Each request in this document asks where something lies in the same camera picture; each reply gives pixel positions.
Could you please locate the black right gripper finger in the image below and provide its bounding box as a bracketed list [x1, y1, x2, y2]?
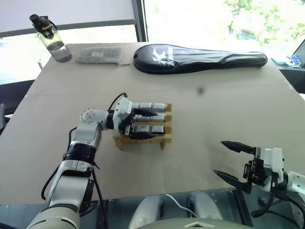
[213, 169, 252, 194]
[221, 140, 257, 156]

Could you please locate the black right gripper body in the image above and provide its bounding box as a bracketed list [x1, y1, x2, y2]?
[243, 146, 272, 189]

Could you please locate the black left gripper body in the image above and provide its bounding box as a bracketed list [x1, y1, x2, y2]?
[119, 114, 137, 139]

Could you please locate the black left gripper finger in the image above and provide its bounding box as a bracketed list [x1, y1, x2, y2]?
[132, 108, 159, 118]
[130, 132, 158, 141]

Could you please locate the wooden slotted rack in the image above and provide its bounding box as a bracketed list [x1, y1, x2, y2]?
[112, 103, 173, 152]

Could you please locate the white rounded robot leg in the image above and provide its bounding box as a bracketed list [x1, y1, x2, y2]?
[189, 191, 224, 220]
[129, 196, 165, 229]

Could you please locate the black racket bag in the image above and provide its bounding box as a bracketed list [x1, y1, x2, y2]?
[132, 43, 268, 75]

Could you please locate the grey robot torso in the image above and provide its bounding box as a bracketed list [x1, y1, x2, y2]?
[137, 216, 249, 229]

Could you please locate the dark side desk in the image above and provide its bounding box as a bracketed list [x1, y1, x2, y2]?
[271, 57, 305, 94]

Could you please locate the pale green item on desk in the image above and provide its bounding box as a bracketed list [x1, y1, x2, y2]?
[271, 57, 289, 65]

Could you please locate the blue and white desk item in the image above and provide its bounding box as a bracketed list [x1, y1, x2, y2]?
[287, 54, 301, 68]

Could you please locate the clear bottle with black lid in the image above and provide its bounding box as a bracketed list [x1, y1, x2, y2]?
[29, 14, 72, 63]

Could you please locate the white roller blind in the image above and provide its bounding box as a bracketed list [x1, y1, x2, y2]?
[0, 0, 135, 31]

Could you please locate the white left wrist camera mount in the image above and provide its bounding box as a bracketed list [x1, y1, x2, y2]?
[113, 96, 133, 131]

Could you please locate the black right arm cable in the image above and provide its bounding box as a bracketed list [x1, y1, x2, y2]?
[250, 180, 305, 218]

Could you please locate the white cable under table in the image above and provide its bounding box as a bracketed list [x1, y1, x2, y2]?
[165, 194, 199, 218]

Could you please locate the dark window frame post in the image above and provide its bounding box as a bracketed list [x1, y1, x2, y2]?
[133, 0, 149, 43]

